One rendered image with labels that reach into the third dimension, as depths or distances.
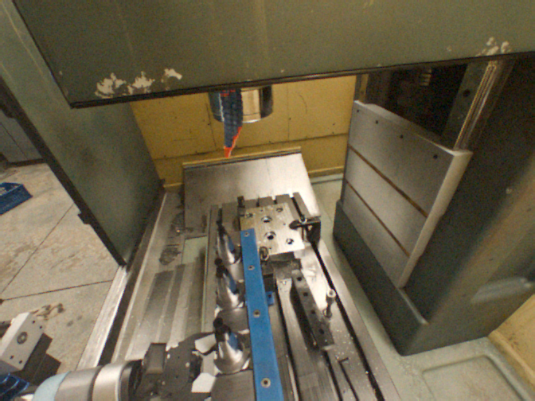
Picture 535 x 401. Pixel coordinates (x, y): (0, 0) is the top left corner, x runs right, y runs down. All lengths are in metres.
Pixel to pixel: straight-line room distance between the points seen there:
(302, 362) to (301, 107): 1.47
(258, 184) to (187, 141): 0.57
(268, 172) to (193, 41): 1.49
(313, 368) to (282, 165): 1.34
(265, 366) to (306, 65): 0.44
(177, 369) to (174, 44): 0.48
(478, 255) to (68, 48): 0.80
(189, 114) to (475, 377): 1.88
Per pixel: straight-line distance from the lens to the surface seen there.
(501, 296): 1.05
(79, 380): 0.59
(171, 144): 1.79
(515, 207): 0.66
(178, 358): 0.53
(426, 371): 1.23
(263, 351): 0.47
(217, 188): 1.70
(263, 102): 0.58
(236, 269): 0.57
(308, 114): 1.79
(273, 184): 1.68
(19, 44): 1.14
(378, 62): 0.35
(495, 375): 1.35
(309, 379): 0.79
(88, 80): 0.33
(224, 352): 0.43
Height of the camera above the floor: 1.66
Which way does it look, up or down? 37 degrees down
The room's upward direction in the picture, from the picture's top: 5 degrees counter-clockwise
